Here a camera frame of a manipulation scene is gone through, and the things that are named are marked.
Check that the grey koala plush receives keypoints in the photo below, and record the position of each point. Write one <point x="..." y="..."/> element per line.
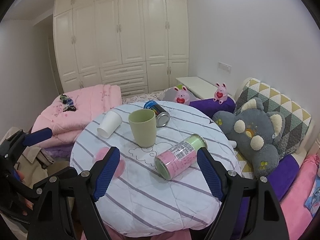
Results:
<point x="262" y="155"/>

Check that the wall switch panel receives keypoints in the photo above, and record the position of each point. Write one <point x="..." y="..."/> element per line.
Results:
<point x="224" y="66"/>

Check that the pink and green can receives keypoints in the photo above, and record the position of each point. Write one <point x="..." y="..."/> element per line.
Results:
<point x="178" y="160"/>

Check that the pink blanket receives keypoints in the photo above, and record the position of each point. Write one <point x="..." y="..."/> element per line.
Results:
<point x="297" y="205"/>

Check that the person's left hand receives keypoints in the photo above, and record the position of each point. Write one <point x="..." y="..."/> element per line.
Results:
<point x="20" y="176"/>

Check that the pink folded quilt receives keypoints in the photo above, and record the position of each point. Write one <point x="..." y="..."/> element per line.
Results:
<point x="87" y="105"/>

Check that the pink cup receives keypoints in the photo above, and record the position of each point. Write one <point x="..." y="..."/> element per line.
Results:
<point x="100" y="153"/>

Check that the purple bolster pillow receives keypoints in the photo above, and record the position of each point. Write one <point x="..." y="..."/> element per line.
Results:
<point x="207" y="107"/>

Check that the triangle patterned quilted cushion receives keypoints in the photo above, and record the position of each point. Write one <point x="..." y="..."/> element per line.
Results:
<point x="282" y="105"/>

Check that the round table striped cloth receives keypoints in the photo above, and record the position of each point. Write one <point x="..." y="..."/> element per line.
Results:
<point x="150" y="200"/>

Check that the grey pink bunny plush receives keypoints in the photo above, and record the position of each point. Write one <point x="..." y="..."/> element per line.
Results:
<point x="169" y="95"/>

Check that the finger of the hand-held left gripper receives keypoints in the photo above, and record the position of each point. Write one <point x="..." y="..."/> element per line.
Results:
<point x="37" y="135"/>

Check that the purple blanket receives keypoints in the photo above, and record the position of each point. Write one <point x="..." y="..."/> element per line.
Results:
<point x="287" y="175"/>

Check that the white paper cup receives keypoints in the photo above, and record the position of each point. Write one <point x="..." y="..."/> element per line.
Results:
<point x="110" y="123"/>

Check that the small dark toy on quilt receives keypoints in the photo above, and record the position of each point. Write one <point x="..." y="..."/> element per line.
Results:
<point x="67" y="102"/>

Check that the white nightstand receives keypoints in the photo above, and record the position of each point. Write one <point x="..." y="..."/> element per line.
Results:
<point x="197" y="85"/>

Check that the blue printed cloth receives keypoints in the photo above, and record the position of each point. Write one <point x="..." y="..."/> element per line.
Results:
<point x="313" y="200"/>

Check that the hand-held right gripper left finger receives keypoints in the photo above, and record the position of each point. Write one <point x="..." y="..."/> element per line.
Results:
<point x="107" y="173"/>

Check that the patterned bed sheet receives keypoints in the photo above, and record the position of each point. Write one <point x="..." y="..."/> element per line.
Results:
<point x="140" y="98"/>

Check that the blue metal can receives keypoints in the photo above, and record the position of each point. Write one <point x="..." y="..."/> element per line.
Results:
<point x="160" y="116"/>

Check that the green cup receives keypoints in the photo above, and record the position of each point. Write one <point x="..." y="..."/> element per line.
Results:
<point x="142" y="130"/>

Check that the cream wardrobe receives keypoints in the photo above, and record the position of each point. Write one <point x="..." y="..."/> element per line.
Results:
<point x="125" y="30"/>

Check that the purple lace bed skirt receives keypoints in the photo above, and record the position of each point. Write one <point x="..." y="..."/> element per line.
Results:
<point x="58" y="152"/>

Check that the beige cloth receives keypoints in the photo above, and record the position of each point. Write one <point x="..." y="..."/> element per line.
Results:
<point x="32" y="162"/>

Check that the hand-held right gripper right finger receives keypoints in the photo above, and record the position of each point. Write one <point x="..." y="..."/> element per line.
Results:
<point x="209" y="175"/>

